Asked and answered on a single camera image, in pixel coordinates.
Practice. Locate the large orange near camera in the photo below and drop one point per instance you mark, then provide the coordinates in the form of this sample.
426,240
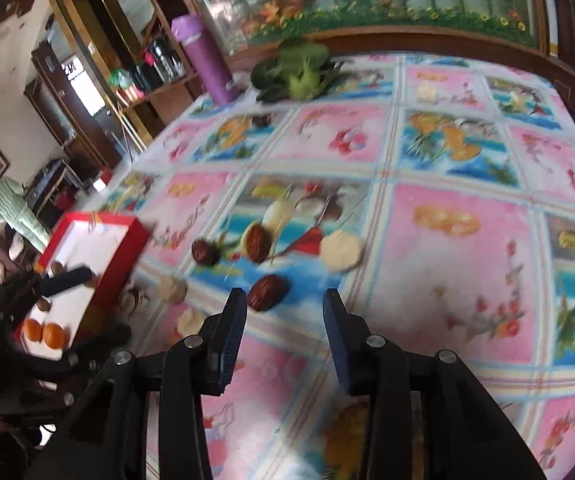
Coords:
54,336

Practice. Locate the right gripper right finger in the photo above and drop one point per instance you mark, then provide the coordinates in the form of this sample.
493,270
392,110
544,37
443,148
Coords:
347,334

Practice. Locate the brown longan fruit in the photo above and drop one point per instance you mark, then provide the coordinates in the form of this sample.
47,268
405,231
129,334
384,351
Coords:
43,304

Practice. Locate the red white tray box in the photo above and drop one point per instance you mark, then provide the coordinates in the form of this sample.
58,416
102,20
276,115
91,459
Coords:
92,254

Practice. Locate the person in green pajamas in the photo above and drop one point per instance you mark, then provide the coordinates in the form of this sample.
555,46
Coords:
15,212

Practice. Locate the red jujube date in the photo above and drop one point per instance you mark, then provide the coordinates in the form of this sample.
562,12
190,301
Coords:
205,252
267,292
257,242

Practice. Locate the round white yam slice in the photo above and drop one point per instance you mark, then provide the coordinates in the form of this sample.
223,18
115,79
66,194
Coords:
341,251

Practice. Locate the distant white yam piece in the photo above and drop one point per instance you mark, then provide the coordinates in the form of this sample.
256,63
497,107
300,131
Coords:
426,93

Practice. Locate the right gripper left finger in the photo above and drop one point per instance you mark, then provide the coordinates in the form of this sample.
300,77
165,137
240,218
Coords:
223,334

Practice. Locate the purple thermos bottle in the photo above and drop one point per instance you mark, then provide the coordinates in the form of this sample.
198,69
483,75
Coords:
206,58

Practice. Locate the dark plum on table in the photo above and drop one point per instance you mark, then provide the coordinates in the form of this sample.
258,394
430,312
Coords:
261,121

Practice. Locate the floral plastic tablecloth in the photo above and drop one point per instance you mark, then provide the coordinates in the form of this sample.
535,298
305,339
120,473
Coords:
466,209

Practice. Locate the black coffee maker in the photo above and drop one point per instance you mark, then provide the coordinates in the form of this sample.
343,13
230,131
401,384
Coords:
166,61

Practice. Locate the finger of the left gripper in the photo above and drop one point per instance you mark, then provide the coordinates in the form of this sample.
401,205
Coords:
49,287

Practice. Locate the green leafy vegetable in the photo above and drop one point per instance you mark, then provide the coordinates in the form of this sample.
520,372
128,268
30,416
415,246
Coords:
301,71

